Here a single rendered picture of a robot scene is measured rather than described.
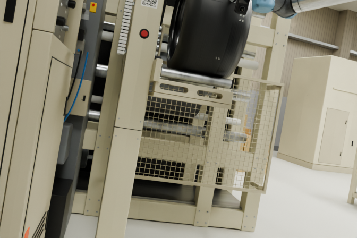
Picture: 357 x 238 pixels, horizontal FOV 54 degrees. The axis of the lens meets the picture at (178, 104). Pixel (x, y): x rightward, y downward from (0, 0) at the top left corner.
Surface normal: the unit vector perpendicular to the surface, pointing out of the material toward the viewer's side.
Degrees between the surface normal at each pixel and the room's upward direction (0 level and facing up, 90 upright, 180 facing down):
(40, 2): 90
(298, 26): 90
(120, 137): 90
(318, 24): 90
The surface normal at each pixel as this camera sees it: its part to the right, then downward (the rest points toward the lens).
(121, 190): 0.19, 0.04
